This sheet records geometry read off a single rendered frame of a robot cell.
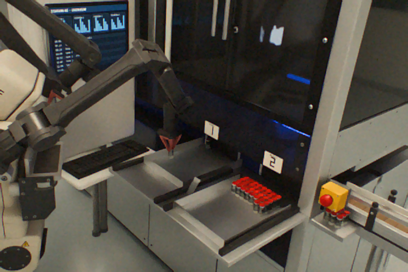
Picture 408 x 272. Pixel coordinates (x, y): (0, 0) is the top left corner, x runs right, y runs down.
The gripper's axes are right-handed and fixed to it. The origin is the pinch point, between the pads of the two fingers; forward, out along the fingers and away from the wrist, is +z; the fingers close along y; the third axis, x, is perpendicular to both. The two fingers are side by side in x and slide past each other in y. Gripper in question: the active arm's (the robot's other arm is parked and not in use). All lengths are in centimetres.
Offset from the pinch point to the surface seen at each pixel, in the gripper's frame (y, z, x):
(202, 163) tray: 11.6, 9.2, -8.6
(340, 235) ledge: 3, 11, -72
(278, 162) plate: 9.3, -4.7, -44.1
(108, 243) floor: 22, 95, 65
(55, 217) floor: 19, 94, 111
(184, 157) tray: 10.6, 8.8, 0.6
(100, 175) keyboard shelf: -15.0, 15.1, 26.2
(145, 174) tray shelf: -11.4, 8.4, 3.8
